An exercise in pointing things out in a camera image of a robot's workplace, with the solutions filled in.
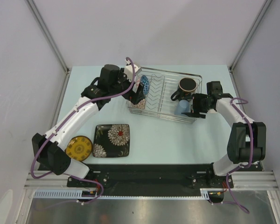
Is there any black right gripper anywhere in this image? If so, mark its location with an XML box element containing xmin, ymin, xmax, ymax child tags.
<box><xmin>184</xmin><ymin>92</ymin><xmax>213</xmax><ymax>119</ymax></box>

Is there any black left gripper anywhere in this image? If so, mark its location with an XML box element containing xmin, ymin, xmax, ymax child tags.
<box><xmin>109</xmin><ymin>69</ymin><xmax>145</xmax><ymax>105</ymax></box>

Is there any light blue cup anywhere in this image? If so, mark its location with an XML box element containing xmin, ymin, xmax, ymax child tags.
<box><xmin>174</xmin><ymin>100</ymin><xmax>190</xmax><ymax>116</ymax></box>

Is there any blue triangle pattern bowl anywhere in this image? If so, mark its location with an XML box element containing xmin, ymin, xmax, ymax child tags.
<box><xmin>136</xmin><ymin>75</ymin><xmax>150</xmax><ymax>95</ymax></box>

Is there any metal wire dish rack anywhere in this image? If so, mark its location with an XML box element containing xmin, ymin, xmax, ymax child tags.
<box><xmin>126</xmin><ymin>67</ymin><xmax>203</xmax><ymax>124</ymax></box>

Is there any red black skull mug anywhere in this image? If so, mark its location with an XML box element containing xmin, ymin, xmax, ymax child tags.
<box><xmin>170</xmin><ymin>77</ymin><xmax>197</xmax><ymax>101</ymax></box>

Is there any black square floral plate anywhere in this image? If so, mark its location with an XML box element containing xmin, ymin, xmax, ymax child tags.
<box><xmin>92</xmin><ymin>124</ymin><xmax>130</xmax><ymax>158</ymax></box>

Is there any yellow round plate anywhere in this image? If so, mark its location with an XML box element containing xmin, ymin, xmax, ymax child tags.
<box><xmin>65</xmin><ymin>135</ymin><xmax>93</xmax><ymax>161</ymax></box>

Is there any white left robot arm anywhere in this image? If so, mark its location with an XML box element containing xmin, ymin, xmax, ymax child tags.
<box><xmin>30</xmin><ymin>59</ymin><xmax>144</xmax><ymax>187</ymax></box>

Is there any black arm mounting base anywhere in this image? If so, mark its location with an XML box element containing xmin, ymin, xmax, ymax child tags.
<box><xmin>66</xmin><ymin>164</ymin><xmax>234</xmax><ymax>196</ymax></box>

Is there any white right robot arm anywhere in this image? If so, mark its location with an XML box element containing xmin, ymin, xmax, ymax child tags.
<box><xmin>184</xmin><ymin>81</ymin><xmax>266</xmax><ymax>187</ymax></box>

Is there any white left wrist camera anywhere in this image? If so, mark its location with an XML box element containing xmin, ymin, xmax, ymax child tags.
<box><xmin>124</xmin><ymin>60</ymin><xmax>142</xmax><ymax>81</ymax></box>

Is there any white slotted cable duct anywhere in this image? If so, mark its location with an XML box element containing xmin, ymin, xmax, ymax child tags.
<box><xmin>33</xmin><ymin>189</ymin><xmax>224</xmax><ymax>200</ymax></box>

